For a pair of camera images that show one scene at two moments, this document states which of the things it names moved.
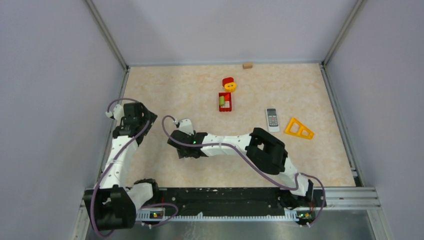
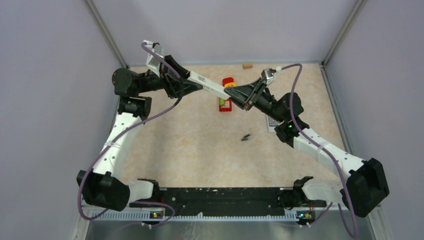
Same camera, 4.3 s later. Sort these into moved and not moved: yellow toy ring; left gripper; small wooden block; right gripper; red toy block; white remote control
Moved: right gripper; left gripper
Not moved: red toy block; yellow toy ring; white remote control; small wooden block
